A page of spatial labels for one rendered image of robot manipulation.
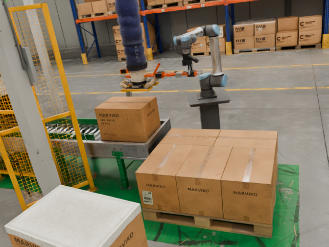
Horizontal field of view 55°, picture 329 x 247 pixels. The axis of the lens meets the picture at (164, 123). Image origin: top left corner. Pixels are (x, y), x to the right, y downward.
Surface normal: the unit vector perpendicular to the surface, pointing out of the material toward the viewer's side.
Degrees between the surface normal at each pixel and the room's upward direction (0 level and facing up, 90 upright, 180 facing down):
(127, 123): 90
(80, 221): 0
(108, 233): 0
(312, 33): 86
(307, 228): 0
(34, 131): 90
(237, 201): 90
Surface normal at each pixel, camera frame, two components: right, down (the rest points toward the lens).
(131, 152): -0.36, 0.40
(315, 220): -0.14, -0.92
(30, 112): 0.93, 0.01
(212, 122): -0.02, 0.38
